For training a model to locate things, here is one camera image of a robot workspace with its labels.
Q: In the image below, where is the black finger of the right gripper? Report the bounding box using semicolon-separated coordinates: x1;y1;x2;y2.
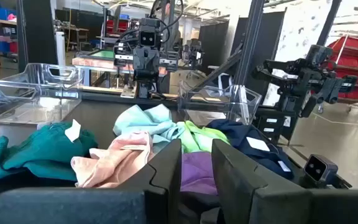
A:
147;52;161;80
132;52;148;80

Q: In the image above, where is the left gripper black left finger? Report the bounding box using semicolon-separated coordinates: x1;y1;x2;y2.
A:
0;139;183;224

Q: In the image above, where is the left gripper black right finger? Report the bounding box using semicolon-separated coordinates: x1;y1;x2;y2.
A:
211;139;358;224

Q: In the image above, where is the pale pink towel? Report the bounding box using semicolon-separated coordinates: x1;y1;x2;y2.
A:
70;130;155;189

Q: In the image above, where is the light blue towel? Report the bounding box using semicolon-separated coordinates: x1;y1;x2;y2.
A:
112;104;186;154

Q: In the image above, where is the purple towel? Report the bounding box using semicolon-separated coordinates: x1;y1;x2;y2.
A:
180;151;219;196

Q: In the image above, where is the navy towel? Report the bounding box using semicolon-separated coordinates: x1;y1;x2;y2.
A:
206;119;295;180

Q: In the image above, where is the lime green towel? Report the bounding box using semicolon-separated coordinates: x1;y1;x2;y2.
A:
176;120;230;154

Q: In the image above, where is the teal towel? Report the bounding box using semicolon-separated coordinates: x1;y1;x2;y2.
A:
0;120;99;183

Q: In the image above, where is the workbench with green mat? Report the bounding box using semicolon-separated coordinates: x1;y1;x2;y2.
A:
72;49;136;91

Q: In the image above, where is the black partition panel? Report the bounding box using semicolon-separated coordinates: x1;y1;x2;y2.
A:
230;11;287;100
199;20;230;77
16;0;58;73

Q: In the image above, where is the black box with white labels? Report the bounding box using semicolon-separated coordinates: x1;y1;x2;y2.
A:
253;107;300;146

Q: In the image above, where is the rack with red bins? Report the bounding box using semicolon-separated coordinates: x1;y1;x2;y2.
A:
326;35;358;119

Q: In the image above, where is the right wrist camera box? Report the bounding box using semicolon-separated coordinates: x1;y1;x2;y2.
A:
138;17;162;47

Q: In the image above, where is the black aluminium frame strut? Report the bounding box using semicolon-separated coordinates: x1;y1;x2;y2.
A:
194;49;244;91

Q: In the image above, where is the small black stereo camera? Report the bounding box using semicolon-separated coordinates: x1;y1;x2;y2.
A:
303;154;339;184

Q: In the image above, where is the white cylinder post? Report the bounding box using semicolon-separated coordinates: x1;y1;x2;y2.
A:
54;30;67;67

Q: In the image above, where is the black frame upright post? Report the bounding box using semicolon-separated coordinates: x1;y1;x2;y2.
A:
233;0;265;90

